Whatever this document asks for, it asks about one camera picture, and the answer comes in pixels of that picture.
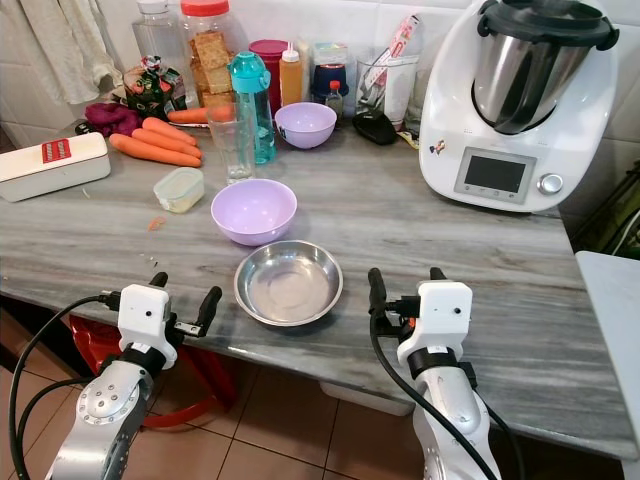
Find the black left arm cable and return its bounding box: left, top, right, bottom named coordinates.
left=7, top=291, right=127, bottom=480

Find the red plastic stool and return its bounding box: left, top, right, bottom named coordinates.
left=70, top=312, right=223, bottom=429

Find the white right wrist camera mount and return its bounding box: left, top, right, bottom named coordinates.
left=396, top=280, right=474, bottom=363

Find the clear plastic bottle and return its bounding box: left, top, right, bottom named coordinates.
left=132, top=0, right=191, bottom=86

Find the small purple plastic bowl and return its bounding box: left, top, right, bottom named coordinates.
left=274, top=102, right=338, bottom=150

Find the small black rounded object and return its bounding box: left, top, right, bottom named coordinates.
left=352, top=108, right=399, bottom=147

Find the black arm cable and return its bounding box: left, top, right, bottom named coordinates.
left=368, top=310, right=527, bottom=480
left=7, top=291, right=127, bottom=480

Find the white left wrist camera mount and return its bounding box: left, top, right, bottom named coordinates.
left=117, top=284, right=179, bottom=353

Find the dark purple vegetable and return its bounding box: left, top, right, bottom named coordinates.
left=84, top=102, right=143, bottom=137

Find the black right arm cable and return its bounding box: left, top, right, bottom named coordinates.
left=368, top=310, right=527, bottom=480

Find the red and white package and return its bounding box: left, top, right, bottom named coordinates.
left=363, top=14, right=423, bottom=91

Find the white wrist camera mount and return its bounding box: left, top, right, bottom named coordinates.
left=396, top=280, right=474, bottom=363
left=117, top=284, right=179, bottom=353

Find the hanging beige towel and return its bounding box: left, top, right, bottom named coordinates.
left=15, top=0, right=121, bottom=105

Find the orange sauce squeeze bottle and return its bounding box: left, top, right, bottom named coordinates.
left=279, top=42, right=305, bottom=107

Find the red-lidded jar of crackers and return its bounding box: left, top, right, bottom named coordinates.
left=180, top=0, right=246, bottom=109

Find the clear glass utensil container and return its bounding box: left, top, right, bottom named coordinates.
left=355, top=50, right=421, bottom=126

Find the dark blue jar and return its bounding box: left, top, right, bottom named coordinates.
left=308, top=42, right=353, bottom=105

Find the clear drinking glass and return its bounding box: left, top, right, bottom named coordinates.
left=207, top=104, right=254, bottom=182

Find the white box with red label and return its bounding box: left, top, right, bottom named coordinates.
left=0, top=132, right=111, bottom=203

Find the small lidded plastic container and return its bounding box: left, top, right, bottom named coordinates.
left=153, top=167, right=205, bottom=214

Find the orange carrot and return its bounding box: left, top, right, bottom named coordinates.
left=108, top=133, right=203, bottom=168
left=132, top=127, right=203, bottom=158
left=142, top=117, right=199, bottom=148
left=166, top=107, right=211, bottom=125

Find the white kitchen food processor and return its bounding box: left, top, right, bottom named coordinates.
left=418, top=0, right=619, bottom=213

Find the dark red lidded container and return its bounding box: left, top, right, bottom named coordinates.
left=248, top=39, right=290, bottom=106

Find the stainless steel bowl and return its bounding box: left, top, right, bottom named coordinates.
left=234, top=240, right=344, bottom=328

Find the large purple plastic bowl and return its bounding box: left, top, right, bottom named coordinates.
left=211, top=178, right=299, bottom=247

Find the floral patterned packet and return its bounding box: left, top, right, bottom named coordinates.
left=122, top=56, right=186, bottom=119

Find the teal water bottle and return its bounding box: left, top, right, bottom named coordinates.
left=227, top=50, right=275, bottom=165

